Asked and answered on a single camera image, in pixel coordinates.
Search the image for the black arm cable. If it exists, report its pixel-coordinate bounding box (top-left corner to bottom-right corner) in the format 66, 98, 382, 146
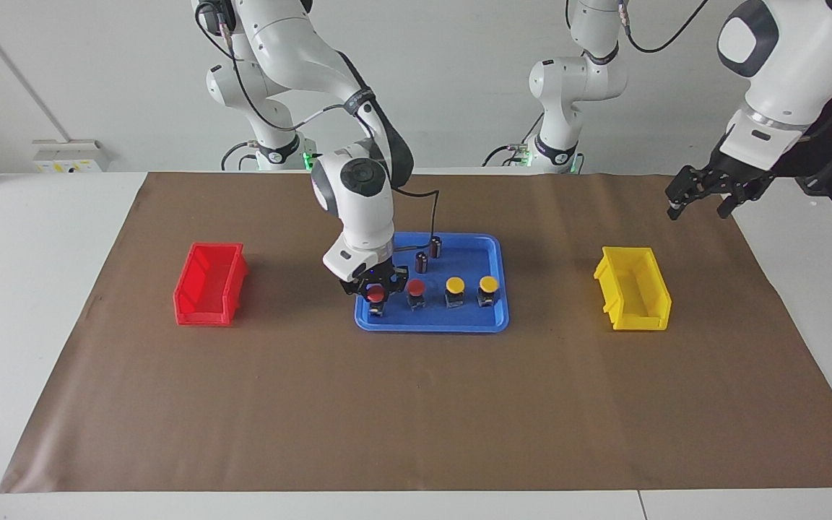
194, 0, 440, 254
622, 0, 709, 53

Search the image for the black base cable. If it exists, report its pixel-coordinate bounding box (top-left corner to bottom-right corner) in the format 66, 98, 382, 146
220, 141, 259, 172
483, 114, 543, 168

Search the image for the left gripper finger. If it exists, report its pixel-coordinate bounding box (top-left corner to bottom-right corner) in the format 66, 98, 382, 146
718, 186, 763, 219
665, 165, 713, 220

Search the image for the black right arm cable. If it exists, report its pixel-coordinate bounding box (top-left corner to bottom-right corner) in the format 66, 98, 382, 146
194, 0, 440, 254

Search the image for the blue plastic tray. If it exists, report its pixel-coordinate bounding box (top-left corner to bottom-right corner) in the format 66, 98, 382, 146
355, 231, 510, 333

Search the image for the brown paper table mat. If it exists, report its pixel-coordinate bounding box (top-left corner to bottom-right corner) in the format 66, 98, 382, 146
0, 171, 832, 494

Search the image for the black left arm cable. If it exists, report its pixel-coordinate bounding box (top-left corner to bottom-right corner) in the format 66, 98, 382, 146
622, 0, 709, 53

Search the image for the yellow plastic bin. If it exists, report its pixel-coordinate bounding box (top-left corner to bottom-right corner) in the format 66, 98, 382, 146
593, 246, 672, 332

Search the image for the white box with yellow labels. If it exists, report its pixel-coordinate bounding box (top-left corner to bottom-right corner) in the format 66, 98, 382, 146
32, 139, 108, 174

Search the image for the red plastic bin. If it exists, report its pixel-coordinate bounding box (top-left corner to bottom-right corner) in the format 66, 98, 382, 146
173, 242, 249, 327

